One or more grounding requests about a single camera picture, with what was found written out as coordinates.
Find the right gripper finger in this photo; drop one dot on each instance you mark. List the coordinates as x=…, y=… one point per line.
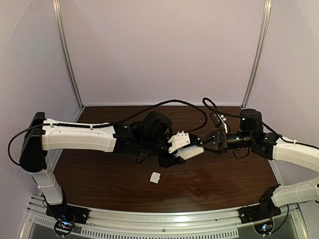
x=210, y=149
x=211, y=138

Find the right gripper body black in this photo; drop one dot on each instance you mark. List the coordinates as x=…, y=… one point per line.
x=222, y=141

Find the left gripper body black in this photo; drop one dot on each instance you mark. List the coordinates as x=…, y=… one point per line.
x=170, y=160

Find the white battery cover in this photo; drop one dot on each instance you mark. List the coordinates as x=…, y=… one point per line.
x=155, y=177

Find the white remote control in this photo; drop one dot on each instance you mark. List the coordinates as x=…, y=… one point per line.
x=189, y=152

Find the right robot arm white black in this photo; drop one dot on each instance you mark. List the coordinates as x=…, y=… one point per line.
x=263, y=141

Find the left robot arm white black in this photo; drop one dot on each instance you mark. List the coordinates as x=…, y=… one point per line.
x=152, y=136

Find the right controller board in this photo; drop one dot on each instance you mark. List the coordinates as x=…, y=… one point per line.
x=264, y=228

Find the controller board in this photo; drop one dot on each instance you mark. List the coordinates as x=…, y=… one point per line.
x=63, y=228
x=264, y=228

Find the left controller board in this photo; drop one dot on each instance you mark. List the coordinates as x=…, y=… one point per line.
x=63, y=228

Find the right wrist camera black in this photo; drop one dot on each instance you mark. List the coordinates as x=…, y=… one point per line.
x=219, y=122

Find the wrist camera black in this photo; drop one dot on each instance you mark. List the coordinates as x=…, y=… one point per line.
x=219, y=122
x=180, y=140

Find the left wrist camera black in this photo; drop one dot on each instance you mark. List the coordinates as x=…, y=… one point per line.
x=180, y=140

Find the aluminium front rail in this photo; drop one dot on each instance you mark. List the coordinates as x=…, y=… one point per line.
x=216, y=224

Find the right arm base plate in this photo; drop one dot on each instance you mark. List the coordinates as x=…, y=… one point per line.
x=258, y=212

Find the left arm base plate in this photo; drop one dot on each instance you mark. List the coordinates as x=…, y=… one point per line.
x=68, y=213

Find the right aluminium corner post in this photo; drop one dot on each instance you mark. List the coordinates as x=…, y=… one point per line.
x=264, y=28

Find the aluminium corner post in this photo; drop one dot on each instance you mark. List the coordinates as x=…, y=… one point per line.
x=264, y=28
x=65, y=52

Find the left aluminium corner post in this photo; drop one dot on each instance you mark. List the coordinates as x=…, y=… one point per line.
x=65, y=52

